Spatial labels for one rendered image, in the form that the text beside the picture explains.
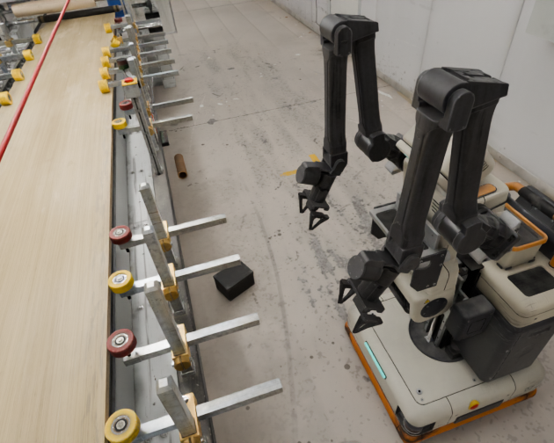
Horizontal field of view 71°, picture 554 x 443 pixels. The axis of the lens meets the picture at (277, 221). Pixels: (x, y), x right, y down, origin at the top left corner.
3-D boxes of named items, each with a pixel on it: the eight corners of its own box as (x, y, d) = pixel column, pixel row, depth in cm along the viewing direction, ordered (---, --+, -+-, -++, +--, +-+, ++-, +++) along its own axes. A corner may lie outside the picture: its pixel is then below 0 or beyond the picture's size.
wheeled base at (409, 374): (448, 294, 223) (459, 265, 207) (535, 398, 177) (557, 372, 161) (341, 329, 211) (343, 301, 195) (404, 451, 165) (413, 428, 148)
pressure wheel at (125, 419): (129, 464, 99) (114, 448, 92) (112, 443, 103) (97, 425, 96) (155, 439, 104) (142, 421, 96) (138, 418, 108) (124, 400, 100)
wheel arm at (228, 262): (239, 260, 147) (237, 252, 144) (241, 266, 145) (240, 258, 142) (121, 292, 139) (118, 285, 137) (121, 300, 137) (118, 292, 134)
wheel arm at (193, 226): (226, 219, 165) (224, 212, 162) (227, 224, 163) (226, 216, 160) (121, 246, 157) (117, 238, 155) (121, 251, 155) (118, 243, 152)
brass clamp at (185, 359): (188, 330, 130) (185, 323, 126) (194, 366, 120) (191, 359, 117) (170, 337, 129) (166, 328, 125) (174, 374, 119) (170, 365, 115)
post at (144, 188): (179, 270, 170) (148, 180, 138) (180, 275, 167) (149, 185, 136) (171, 272, 169) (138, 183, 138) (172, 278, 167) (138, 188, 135)
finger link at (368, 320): (347, 339, 97) (368, 315, 93) (336, 316, 102) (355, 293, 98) (368, 340, 101) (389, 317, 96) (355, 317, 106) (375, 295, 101)
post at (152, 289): (195, 369, 132) (156, 277, 100) (196, 378, 129) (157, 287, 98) (185, 372, 131) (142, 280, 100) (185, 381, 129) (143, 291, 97)
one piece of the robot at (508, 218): (499, 239, 105) (506, 209, 98) (512, 251, 102) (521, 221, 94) (465, 252, 105) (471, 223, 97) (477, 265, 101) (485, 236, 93)
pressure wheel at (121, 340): (124, 376, 118) (111, 356, 110) (114, 358, 122) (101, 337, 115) (149, 359, 121) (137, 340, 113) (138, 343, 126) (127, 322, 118)
